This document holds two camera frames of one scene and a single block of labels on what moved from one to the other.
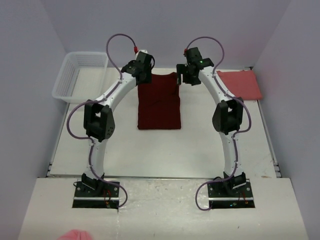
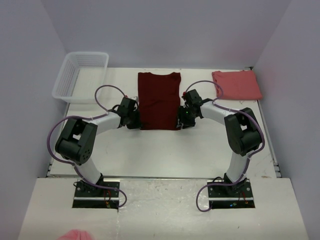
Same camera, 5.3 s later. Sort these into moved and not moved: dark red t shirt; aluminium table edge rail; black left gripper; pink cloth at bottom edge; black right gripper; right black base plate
Moved: black right gripper; black left gripper
Not moved: aluminium table edge rail; right black base plate; dark red t shirt; pink cloth at bottom edge
